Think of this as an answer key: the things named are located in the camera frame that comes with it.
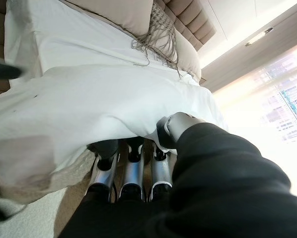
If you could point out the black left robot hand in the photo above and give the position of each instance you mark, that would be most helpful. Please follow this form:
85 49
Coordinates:
4 70

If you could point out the large beige pillow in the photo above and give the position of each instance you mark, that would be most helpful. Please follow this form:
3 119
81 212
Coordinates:
118 12

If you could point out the ceiling light fixture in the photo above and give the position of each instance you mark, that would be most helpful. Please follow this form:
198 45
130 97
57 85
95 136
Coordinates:
259 37

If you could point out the bright window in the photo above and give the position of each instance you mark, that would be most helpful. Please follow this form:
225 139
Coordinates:
275 111

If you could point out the white bed sheet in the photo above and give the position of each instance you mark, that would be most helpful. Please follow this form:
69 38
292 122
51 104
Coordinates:
71 42

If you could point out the small beige pillow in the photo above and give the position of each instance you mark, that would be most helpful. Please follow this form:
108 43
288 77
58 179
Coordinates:
188 59

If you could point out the white duvet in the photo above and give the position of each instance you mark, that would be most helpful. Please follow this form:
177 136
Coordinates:
89 111

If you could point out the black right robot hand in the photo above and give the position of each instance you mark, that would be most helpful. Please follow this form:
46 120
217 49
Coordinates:
213 186

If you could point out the grey knitted fringed cushion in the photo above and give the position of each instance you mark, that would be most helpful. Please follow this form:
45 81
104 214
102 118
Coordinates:
161 27

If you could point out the brown tufted headboard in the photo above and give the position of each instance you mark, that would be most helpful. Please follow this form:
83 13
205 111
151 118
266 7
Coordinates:
193 22

